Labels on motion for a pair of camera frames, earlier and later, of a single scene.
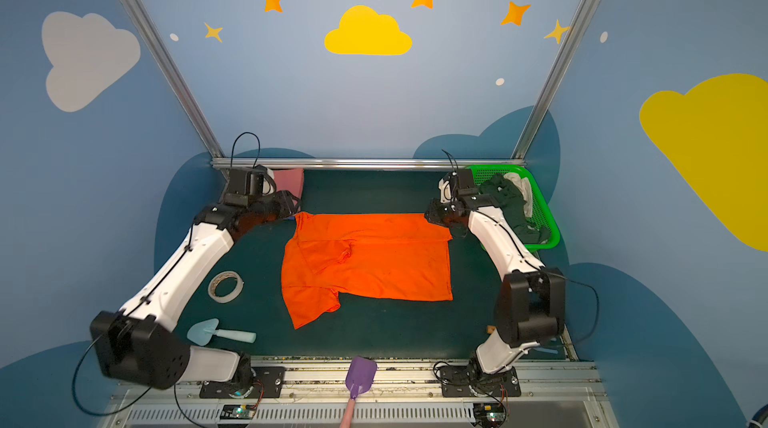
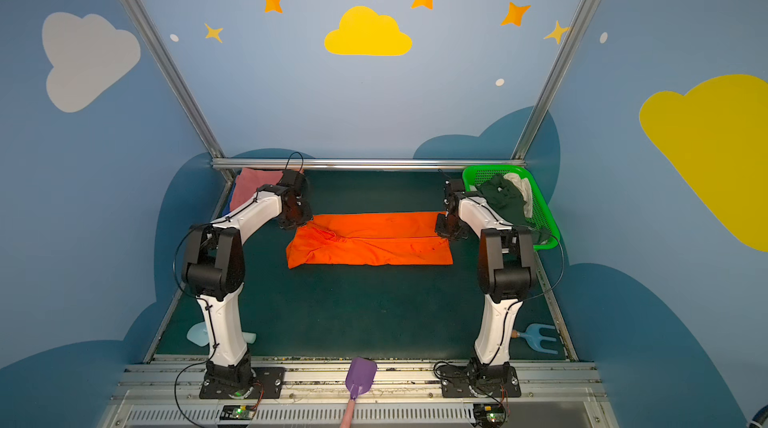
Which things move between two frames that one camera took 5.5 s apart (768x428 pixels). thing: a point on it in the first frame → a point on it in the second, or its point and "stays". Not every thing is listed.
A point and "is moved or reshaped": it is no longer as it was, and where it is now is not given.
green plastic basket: x=542 y=214 stays
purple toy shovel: x=359 y=378 stays
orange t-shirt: x=381 y=256 is moved or reshaped
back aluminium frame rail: x=519 y=163 stays
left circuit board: x=237 y=412 stays
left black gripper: x=285 y=206 → x=294 y=216
